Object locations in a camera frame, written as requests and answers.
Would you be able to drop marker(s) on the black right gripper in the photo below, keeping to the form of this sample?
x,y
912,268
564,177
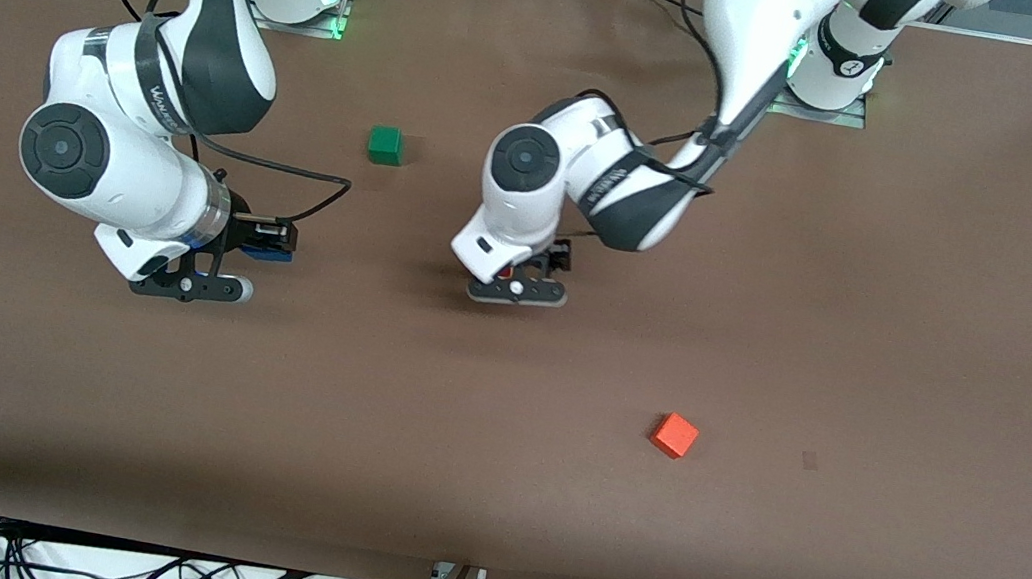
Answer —
x,y
238,230

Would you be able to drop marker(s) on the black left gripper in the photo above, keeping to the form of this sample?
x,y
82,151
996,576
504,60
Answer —
x,y
559,257

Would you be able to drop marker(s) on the blue wooden block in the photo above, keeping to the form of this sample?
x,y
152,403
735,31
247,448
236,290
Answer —
x,y
270,254

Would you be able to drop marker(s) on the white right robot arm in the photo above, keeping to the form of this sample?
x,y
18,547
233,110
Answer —
x,y
108,172

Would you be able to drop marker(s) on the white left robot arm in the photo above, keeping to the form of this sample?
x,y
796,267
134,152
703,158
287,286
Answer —
x,y
531,181

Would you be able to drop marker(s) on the green wooden block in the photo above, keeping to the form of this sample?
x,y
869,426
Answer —
x,y
385,146

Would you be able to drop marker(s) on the orange wooden block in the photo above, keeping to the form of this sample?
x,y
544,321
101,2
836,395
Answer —
x,y
675,436

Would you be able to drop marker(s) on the brown table cover sheet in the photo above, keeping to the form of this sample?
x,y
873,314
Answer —
x,y
488,488

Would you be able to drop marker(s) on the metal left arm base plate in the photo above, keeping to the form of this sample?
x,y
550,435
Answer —
x,y
843,118

